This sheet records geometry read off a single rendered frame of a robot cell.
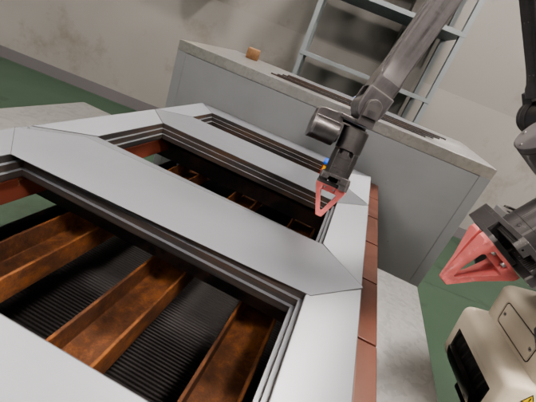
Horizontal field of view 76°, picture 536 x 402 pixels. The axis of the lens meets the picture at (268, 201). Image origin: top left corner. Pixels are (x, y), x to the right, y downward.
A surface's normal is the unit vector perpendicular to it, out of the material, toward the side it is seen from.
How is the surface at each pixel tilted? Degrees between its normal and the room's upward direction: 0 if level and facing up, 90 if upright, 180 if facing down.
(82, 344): 0
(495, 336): 8
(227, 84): 90
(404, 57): 80
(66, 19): 90
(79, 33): 90
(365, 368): 0
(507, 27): 90
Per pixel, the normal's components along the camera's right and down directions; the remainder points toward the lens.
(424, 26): -0.04, 0.25
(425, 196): -0.30, 0.32
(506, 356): 0.20, -0.89
